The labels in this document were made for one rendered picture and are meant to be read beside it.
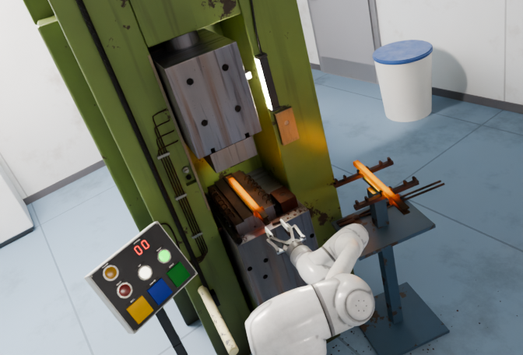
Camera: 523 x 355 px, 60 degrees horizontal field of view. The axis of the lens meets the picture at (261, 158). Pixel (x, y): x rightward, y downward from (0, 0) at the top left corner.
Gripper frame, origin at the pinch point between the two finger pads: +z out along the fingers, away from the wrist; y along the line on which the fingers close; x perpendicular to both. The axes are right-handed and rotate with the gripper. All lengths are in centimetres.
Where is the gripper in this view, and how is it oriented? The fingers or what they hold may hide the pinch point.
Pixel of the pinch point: (276, 228)
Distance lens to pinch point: 196.8
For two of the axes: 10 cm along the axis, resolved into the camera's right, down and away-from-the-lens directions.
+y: 8.8, -4.1, 2.5
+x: -2.6, -8.4, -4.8
